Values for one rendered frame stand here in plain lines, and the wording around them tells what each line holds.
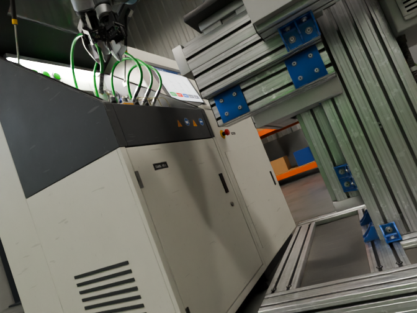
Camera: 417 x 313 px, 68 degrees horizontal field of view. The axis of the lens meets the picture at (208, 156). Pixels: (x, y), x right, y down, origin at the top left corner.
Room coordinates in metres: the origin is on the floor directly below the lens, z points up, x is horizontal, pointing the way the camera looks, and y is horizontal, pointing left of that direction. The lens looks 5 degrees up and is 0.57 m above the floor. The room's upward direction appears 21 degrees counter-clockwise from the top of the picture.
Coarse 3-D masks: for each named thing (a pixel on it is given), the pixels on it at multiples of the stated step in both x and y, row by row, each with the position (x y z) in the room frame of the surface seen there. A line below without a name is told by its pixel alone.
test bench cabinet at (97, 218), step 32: (96, 160) 1.05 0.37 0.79; (128, 160) 1.01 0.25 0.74; (64, 192) 1.15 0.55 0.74; (96, 192) 1.07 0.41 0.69; (128, 192) 1.01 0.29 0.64; (64, 224) 1.18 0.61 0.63; (96, 224) 1.10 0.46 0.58; (128, 224) 1.03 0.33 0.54; (64, 256) 1.21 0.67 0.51; (96, 256) 1.13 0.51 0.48; (128, 256) 1.05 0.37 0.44; (160, 256) 0.99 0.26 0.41; (64, 288) 1.24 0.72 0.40; (96, 288) 1.15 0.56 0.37; (128, 288) 1.07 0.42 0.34; (160, 288) 1.01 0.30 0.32; (256, 288) 1.55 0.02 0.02
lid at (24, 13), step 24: (0, 0) 1.18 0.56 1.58; (24, 0) 1.26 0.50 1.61; (48, 0) 1.34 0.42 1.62; (0, 24) 1.24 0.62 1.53; (24, 24) 1.32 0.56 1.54; (48, 24) 1.42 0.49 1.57; (72, 24) 1.51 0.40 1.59; (0, 48) 1.31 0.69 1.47; (24, 48) 1.39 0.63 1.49; (48, 48) 1.48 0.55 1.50; (96, 48) 1.70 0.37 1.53
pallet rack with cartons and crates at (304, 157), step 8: (264, 136) 7.11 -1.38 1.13; (296, 152) 6.32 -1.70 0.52; (304, 152) 6.27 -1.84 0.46; (280, 160) 6.44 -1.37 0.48; (288, 160) 6.82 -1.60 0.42; (296, 160) 6.34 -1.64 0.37; (304, 160) 6.29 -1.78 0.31; (312, 160) 6.24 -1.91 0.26; (272, 168) 6.52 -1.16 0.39; (280, 168) 6.46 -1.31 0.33; (288, 168) 6.45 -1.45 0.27; (296, 168) 6.20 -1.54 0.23; (304, 168) 6.12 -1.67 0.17; (280, 176) 6.31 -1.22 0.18; (288, 176) 6.26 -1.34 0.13
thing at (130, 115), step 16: (128, 112) 1.08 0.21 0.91; (144, 112) 1.16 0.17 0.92; (160, 112) 1.25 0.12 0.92; (176, 112) 1.36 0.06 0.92; (192, 112) 1.49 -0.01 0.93; (128, 128) 1.06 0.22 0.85; (144, 128) 1.13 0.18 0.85; (160, 128) 1.22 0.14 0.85; (176, 128) 1.32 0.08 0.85; (192, 128) 1.44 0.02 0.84; (128, 144) 1.03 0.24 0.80; (144, 144) 1.11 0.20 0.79
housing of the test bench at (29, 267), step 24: (0, 144) 1.29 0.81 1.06; (0, 168) 1.31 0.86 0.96; (0, 192) 1.34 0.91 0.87; (0, 216) 1.37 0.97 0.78; (24, 216) 1.29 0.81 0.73; (24, 240) 1.31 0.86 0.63; (24, 264) 1.34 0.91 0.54; (24, 288) 1.37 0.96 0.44; (48, 288) 1.29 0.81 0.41; (48, 312) 1.31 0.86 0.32
